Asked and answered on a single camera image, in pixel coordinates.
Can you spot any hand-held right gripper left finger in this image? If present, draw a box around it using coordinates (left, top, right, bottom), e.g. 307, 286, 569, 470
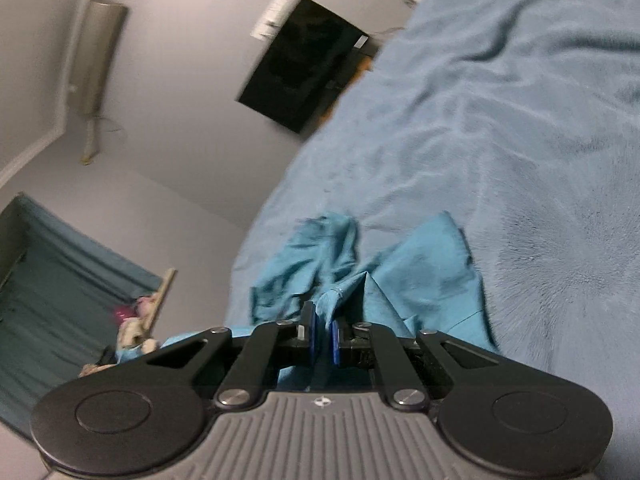
143, 301, 319, 409

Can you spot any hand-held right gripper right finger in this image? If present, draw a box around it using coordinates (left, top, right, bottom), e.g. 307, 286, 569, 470
330, 318, 507, 409

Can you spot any teal hooded jacket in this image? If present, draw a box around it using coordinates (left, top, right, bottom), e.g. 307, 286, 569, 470
117, 211, 501, 394

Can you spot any wooden window sill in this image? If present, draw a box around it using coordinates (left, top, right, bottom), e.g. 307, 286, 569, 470
142, 267, 179, 342

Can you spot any cream plush toy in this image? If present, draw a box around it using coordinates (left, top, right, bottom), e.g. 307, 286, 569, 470
79, 321, 162, 379

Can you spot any pink plush toy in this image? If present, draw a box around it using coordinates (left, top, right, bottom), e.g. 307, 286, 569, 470
112, 298, 151, 325

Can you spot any teal curtain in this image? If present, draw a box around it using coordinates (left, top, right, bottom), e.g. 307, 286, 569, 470
0, 192, 164, 437

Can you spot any blue fleece blanket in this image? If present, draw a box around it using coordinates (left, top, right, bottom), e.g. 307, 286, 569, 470
222, 0, 640, 480

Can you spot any black flat screen monitor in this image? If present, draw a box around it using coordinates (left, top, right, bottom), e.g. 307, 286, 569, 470
235, 0, 372, 135

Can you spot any white wall-mounted box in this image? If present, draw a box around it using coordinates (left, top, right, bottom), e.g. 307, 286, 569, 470
250, 0, 294, 42

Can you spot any white wall air conditioner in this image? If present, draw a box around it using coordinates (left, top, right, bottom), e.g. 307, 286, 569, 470
69, 0, 129, 165

